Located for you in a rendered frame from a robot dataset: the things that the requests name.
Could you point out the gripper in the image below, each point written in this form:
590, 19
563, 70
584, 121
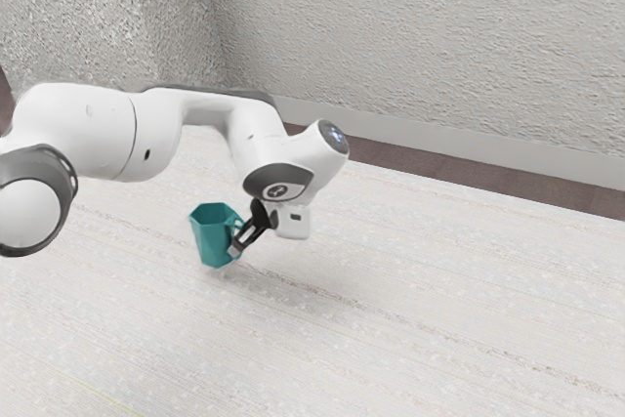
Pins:
259, 214

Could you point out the teal faceted mug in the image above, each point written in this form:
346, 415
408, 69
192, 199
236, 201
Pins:
213, 236

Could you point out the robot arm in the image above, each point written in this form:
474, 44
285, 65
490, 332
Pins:
102, 129

